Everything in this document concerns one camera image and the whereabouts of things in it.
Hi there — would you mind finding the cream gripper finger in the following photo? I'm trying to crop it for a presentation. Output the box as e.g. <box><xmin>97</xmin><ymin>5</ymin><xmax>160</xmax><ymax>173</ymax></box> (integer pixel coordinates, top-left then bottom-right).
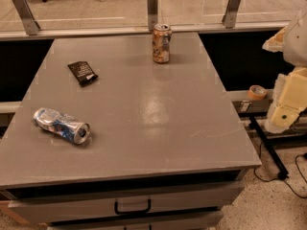
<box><xmin>262</xmin><ymin>27</ymin><xmax>286</xmax><ymax>53</ymax></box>
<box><xmin>270</xmin><ymin>105</ymin><xmax>301</xmax><ymax>128</ymax></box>

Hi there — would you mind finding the orange soda can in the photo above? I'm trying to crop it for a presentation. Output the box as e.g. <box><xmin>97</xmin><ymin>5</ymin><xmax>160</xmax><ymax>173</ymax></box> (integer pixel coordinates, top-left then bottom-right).
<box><xmin>153</xmin><ymin>24</ymin><xmax>172</xmax><ymax>63</ymax></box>

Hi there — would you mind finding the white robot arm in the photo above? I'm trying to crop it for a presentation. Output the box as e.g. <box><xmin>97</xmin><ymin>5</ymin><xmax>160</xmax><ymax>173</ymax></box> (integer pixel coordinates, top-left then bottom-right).
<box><xmin>262</xmin><ymin>6</ymin><xmax>307</xmax><ymax>133</ymax></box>

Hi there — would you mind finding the black rxbar chocolate wrapper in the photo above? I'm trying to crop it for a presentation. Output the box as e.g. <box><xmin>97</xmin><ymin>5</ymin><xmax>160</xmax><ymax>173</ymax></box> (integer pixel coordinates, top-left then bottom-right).
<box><xmin>67</xmin><ymin>61</ymin><xmax>98</xmax><ymax>87</ymax></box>

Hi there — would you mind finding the crushed blue silver can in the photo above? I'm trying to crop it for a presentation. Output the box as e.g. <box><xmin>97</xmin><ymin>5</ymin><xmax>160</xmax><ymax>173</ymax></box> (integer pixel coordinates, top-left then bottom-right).
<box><xmin>33</xmin><ymin>107</ymin><xmax>90</xmax><ymax>145</ymax></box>

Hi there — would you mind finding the orange tape roll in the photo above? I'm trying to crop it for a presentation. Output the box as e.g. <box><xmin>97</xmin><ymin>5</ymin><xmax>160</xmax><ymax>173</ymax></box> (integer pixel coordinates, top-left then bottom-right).
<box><xmin>248</xmin><ymin>85</ymin><xmax>268</xmax><ymax>101</ymax></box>

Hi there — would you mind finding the black metal stand leg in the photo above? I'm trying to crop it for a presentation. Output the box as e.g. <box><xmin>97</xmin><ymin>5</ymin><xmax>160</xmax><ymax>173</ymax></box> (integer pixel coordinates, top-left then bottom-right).
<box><xmin>249</xmin><ymin>116</ymin><xmax>289</xmax><ymax>180</ymax></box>

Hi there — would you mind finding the grey lower drawer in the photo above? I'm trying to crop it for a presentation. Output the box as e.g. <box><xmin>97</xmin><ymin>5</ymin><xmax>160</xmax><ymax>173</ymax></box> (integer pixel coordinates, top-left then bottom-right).
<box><xmin>47</xmin><ymin>211</ymin><xmax>224</xmax><ymax>230</ymax></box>

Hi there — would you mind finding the grey drawer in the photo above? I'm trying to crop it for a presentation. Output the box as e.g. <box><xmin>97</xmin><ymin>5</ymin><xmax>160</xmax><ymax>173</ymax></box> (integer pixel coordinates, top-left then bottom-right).
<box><xmin>47</xmin><ymin>211</ymin><xmax>224</xmax><ymax>230</ymax></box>
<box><xmin>9</xmin><ymin>181</ymin><xmax>244</xmax><ymax>223</ymax></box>

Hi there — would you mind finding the grey top drawer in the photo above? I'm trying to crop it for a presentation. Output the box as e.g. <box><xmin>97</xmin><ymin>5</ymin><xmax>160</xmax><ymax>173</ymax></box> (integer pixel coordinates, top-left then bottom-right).
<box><xmin>9</xmin><ymin>181</ymin><xmax>244</xmax><ymax>223</ymax></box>

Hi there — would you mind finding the right metal bracket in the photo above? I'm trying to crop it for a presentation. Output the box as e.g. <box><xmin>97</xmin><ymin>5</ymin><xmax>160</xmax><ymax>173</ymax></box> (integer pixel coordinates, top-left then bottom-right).
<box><xmin>222</xmin><ymin>0</ymin><xmax>241</xmax><ymax>29</ymax></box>

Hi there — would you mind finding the metal bracket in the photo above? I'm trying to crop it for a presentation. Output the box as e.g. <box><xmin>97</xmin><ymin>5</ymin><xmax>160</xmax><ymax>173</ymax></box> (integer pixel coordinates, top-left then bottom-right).
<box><xmin>147</xmin><ymin>0</ymin><xmax>158</xmax><ymax>31</ymax></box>
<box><xmin>12</xmin><ymin>0</ymin><xmax>40</xmax><ymax>35</ymax></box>
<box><xmin>222</xmin><ymin>0</ymin><xmax>241</xmax><ymax>29</ymax></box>

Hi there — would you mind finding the black floor cable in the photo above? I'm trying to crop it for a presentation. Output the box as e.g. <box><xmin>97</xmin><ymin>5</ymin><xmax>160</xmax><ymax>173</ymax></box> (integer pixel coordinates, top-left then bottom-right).
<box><xmin>253</xmin><ymin>141</ymin><xmax>307</xmax><ymax>199</ymax></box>

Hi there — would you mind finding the middle metal bracket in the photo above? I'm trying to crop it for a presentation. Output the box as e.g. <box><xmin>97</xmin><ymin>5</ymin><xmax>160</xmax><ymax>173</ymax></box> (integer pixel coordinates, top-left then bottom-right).
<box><xmin>147</xmin><ymin>0</ymin><xmax>158</xmax><ymax>31</ymax></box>

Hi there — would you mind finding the black drawer handle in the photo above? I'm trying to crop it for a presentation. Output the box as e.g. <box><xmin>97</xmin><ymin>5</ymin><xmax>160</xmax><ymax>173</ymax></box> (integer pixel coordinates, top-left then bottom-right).
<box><xmin>113</xmin><ymin>199</ymin><xmax>152</xmax><ymax>216</ymax></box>

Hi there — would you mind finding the left metal bracket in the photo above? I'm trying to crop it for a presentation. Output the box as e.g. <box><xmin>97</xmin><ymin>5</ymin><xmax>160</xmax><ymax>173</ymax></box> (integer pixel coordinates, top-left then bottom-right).
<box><xmin>12</xmin><ymin>0</ymin><xmax>40</xmax><ymax>35</ymax></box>

